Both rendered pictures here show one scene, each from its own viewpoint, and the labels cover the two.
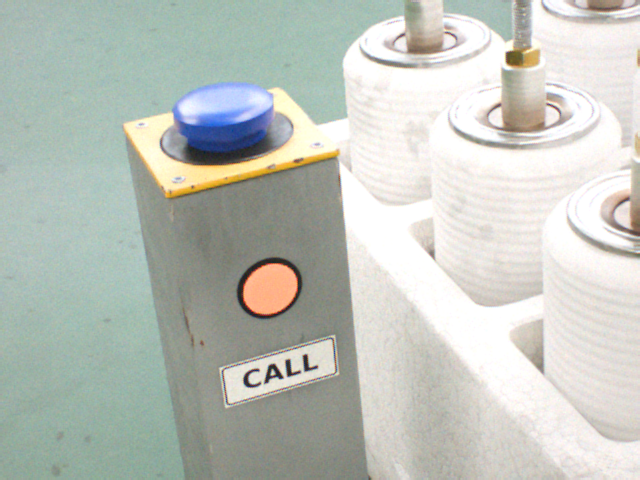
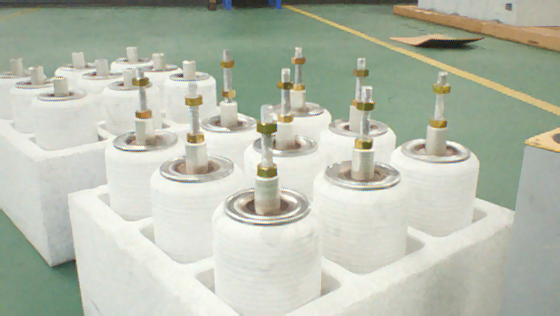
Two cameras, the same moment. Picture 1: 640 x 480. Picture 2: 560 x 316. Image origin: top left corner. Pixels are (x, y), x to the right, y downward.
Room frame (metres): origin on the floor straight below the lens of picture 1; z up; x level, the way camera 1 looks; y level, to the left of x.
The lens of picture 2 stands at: (0.87, 0.33, 0.45)
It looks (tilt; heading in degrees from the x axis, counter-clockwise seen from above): 19 degrees down; 249
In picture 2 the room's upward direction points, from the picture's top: straight up
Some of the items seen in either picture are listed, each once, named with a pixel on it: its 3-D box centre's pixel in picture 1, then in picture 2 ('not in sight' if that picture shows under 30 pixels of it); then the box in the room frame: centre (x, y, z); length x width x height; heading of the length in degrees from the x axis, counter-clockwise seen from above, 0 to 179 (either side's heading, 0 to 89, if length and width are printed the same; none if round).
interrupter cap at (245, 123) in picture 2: not in sight; (229, 124); (0.69, -0.33, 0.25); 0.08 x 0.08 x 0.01
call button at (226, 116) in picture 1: (225, 123); not in sight; (0.49, 0.03, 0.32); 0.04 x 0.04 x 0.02
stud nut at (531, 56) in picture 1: (522, 52); (363, 143); (0.62, -0.11, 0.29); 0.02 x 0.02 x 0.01; 50
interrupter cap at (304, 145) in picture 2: not in sight; (285, 146); (0.65, -0.22, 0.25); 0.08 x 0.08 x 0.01
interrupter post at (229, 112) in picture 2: not in sight; (228, 114); (0.69, -0.33, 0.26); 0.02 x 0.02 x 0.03
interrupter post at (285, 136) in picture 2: not in sight; (285, 135); (0.65, -0.22, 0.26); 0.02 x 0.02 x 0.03
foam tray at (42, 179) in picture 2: not in sight; (111, 156); (0.82, -0.74, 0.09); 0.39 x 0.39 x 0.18; 19
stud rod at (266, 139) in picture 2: not in sight; (267, 150); (0.73, -0.07, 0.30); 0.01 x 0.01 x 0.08; 69
